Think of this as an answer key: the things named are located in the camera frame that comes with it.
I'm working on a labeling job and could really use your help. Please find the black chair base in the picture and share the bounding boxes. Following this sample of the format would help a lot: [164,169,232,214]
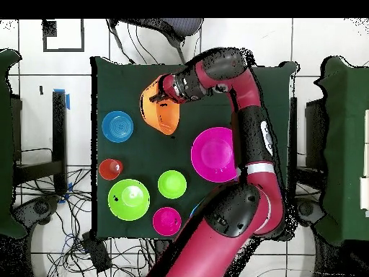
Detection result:
[290,197,326,227]
[12,194,61,229]

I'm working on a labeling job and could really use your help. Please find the white box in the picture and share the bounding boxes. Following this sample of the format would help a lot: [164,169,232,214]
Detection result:
[359,176,369,211]

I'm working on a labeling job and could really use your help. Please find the small green bowl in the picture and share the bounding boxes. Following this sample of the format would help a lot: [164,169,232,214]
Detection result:
[157,170,187,200]

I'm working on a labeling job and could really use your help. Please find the large pink bowl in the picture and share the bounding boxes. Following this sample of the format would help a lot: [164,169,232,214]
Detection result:
[190,126,240,183]

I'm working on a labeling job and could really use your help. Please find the small shallow blue bowl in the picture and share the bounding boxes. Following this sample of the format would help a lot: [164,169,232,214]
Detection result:
[101,110,134,144]

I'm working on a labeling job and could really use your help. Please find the blue tape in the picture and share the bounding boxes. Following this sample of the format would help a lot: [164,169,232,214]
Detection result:
[53,88,71,110]

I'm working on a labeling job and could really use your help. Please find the large orange bowl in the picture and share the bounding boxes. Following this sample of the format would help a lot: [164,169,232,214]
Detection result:
[140,79,181,136]

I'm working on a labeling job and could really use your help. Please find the orange cup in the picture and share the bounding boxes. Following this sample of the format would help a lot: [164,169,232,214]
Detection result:
[98,158,124,181]

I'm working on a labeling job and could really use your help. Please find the large green bowl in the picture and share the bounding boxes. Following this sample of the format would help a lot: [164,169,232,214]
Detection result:
[107,178,151,221]

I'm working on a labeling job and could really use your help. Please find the black stand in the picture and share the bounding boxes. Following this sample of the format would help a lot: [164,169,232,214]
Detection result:
[12,90,68,197]
[288,96,298,200]

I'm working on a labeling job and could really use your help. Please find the dark green table cloth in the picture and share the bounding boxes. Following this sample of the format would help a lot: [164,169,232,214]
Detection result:
[90,56,298,242]

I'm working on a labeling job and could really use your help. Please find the small crimson bowl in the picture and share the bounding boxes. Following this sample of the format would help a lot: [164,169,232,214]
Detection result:
[152,206,183,237]

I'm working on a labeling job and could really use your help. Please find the black power strip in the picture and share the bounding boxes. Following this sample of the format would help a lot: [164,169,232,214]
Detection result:
[81,232,113,273]

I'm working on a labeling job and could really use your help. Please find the tangle of floor cables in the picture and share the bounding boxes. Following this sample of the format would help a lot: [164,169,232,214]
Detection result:
[14,146,156,277]

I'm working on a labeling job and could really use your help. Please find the green side table cloth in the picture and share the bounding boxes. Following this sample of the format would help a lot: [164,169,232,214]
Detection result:
[0,48,28,239]
[314,56,369,246]

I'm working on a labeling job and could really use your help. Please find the grey office chair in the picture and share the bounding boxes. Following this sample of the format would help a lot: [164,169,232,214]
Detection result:
[107,18,205,65]

